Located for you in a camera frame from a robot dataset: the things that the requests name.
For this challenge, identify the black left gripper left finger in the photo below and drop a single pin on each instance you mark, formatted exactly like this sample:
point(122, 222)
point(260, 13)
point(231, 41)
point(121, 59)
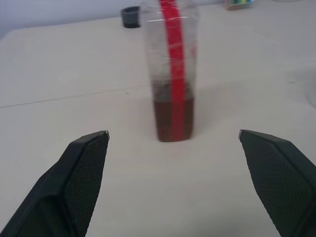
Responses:
point(61, 187)

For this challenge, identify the colour marker pen pack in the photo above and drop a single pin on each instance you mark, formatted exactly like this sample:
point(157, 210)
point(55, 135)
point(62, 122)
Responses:
point(239, 4)

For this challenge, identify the black round tape roll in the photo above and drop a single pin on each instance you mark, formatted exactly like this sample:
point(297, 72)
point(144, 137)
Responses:
point(130, 17)

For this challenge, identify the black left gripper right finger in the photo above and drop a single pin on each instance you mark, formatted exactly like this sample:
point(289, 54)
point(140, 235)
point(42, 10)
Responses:
point(284, 182)

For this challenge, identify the plastic bottle with red contents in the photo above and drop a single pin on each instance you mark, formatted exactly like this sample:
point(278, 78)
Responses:
point(172, 111)

